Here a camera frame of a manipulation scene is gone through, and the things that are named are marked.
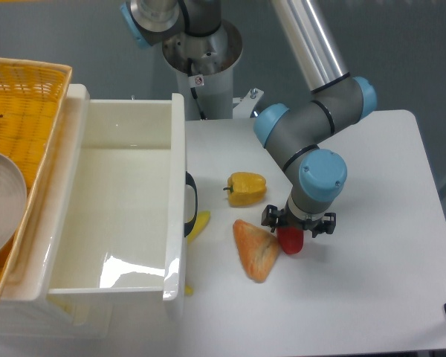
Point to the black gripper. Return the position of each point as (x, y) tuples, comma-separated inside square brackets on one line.
[(318, 224)]

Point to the red bell pepper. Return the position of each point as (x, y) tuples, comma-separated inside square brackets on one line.
[(291, 239)]

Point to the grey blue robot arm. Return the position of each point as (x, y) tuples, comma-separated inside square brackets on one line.
[(291, 138)]

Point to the yellow bell pepper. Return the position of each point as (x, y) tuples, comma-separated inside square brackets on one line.
[(244, 188)]

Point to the orange triangular bread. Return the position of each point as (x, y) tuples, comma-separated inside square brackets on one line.
[(258, 250)]

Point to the yellow banana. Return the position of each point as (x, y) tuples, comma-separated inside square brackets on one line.
[(202, 219)]

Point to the white plastic bin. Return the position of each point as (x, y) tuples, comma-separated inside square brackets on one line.
[(108, 229)]

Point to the grey plate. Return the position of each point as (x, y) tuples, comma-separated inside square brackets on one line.
[(13, 199)]

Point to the yellow woven basket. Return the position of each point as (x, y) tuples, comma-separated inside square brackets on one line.
[(32, 94)]

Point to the black bin handle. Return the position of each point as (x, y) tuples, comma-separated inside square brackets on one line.
[(191, 204)]

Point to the metal mounting bracket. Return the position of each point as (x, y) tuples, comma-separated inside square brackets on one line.
[(248, 106)]

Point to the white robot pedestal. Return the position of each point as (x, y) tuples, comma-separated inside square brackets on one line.
[(204, 70)]

